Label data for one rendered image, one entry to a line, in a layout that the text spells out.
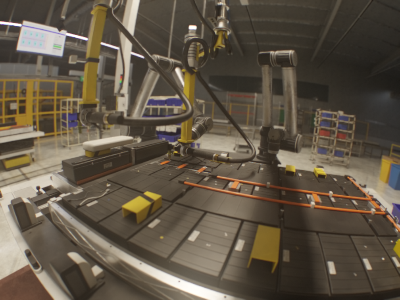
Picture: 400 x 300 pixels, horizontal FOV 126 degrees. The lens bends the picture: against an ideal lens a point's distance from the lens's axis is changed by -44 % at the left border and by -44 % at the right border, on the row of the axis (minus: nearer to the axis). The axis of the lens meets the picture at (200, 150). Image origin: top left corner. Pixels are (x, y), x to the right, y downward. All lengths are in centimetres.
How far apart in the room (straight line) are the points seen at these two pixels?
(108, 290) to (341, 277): 66
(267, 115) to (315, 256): 146
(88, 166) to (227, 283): 86
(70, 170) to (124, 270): 63
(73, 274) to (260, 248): 49
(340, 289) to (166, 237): 52
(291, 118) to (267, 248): 149
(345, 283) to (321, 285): 8
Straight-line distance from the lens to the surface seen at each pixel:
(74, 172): 100
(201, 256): 52
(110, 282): 64
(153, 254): 53
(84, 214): 73
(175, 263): 51
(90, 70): 89
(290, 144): 192
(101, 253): 62
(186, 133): 118
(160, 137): 379
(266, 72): 181
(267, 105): 181
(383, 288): 64
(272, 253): 50
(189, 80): 119
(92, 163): 105
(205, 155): 110
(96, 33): 94
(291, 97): 178
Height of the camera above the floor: 137
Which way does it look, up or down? 12 degrees down
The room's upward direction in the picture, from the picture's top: 4 degrees clockwise
